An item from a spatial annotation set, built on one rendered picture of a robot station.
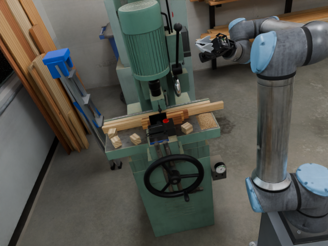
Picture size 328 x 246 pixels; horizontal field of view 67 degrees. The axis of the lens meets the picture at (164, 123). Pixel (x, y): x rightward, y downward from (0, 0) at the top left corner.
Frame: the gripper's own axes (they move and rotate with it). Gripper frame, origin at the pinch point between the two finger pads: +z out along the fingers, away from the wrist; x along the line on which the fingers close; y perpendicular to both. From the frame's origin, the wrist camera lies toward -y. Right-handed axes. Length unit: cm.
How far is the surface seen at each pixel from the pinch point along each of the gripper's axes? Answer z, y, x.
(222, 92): -179, -116, -41
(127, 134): 10, -52, 25
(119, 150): 17, -50, 34
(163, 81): -5.4, -31.7, 1.7
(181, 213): -34, -73, 76
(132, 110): -12, -76, 2
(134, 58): 19.9, -19.3, -0.6
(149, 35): 18.8, -7.5, -4.8
